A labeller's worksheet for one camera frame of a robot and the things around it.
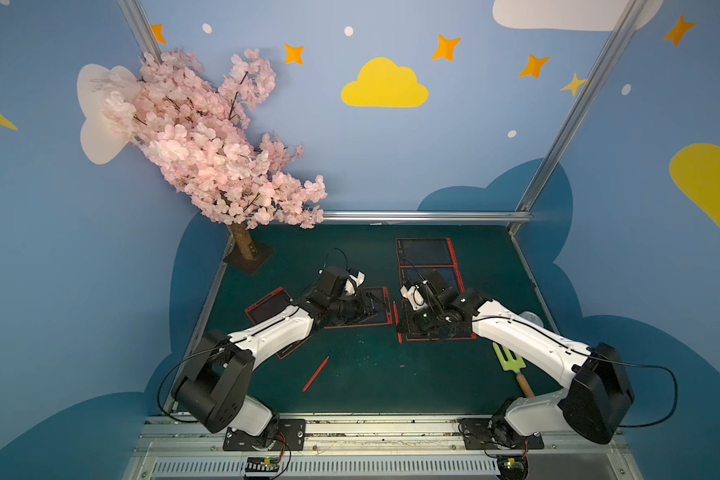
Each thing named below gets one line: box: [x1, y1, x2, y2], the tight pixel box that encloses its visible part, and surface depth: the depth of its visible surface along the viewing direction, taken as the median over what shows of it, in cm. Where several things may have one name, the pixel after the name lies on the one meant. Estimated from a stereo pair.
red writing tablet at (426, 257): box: [395, 237, 461, 277], surface depth 117 cm
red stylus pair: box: [446, 238, 461, 275], surface depth 114 cm
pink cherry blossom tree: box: [103, 49, 327, 261], surface depth 74 cm
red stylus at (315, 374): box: [302, 356, 330, 393], surface depth 86 cm
